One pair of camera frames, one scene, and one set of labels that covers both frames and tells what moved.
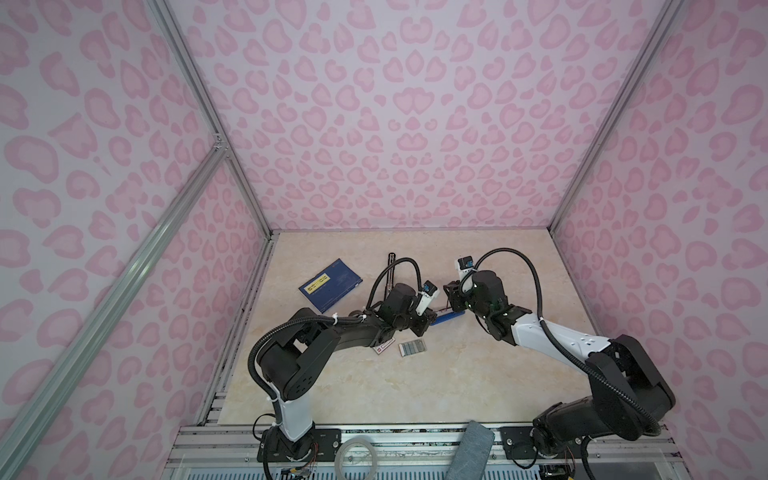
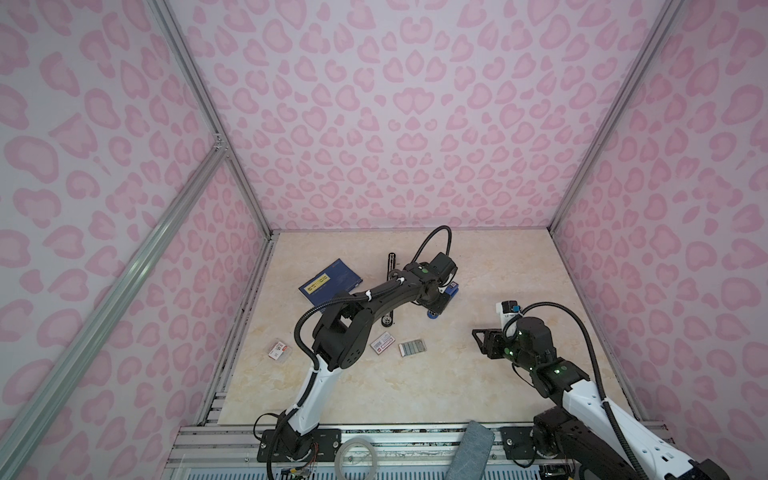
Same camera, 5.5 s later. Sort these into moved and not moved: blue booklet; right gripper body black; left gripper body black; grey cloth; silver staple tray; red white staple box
Moved: left gripper body black; right gripper body black
Not moved: silver staple tray; grey cloth; red white staple box; blue booklet
